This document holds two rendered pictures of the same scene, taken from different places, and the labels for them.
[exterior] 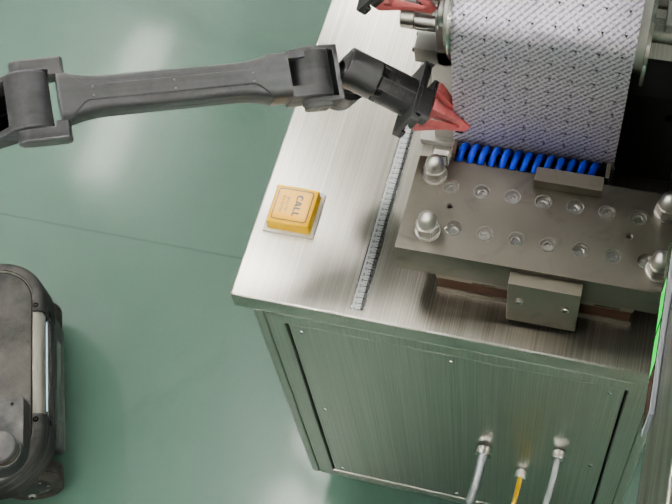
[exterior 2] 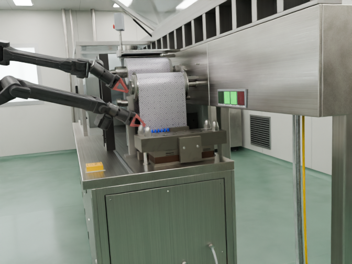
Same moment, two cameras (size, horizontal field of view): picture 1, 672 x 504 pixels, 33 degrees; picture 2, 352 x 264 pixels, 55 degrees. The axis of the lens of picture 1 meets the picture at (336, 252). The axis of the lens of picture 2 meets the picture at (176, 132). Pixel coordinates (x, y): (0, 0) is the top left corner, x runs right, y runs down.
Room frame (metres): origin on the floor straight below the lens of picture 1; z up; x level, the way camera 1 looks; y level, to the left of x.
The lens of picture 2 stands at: (-0.35, 0.77, 1.25)
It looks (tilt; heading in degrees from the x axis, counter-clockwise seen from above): 8 degrees down; 317
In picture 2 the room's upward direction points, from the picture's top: 3 degrees counter-clockwise
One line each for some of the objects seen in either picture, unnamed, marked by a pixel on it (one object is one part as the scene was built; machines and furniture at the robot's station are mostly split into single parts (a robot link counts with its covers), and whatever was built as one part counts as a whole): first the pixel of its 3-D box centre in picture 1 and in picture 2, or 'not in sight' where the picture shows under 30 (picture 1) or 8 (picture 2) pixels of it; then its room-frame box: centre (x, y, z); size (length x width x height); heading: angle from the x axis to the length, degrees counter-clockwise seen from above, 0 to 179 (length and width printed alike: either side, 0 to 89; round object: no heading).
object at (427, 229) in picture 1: (427, 222); (147, 132); (0.81, -0.13, 1.05); 0.04 x 0.04 x 0.04
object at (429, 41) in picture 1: (437, 74); (128, 127); (1.06, -0.21, 1.05); 0.06 x 0.05 x 0.31; 65
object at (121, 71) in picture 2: not in sight; (120, 72); (1.25, -0.31, 1.34); 0.06 x 0.06 x 0.06; 65
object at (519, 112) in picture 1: (535, 117); (163, 114); (0.91, -0.31, 1.11); 0.23 x 0.01 x 0.18; 65
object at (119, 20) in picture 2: not in sight; (118, 22); (1.50, -0.49, 1.66); 0.07 x 0.07 x 0.10; 44
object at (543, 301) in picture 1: (542, 303); (190, 149); (0.69, -0.27, 0.97); 0.10 x 0.03 x 0.11; 65
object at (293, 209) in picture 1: (293, 209); (94, 166); (0.97, 0.05, 0.91); 0.07 x 0.07 x 0.02; 65
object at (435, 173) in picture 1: (434, 166); (141, 130); (0.90, -0.16, 1.05); 0.04 x 0.04 x 0.04
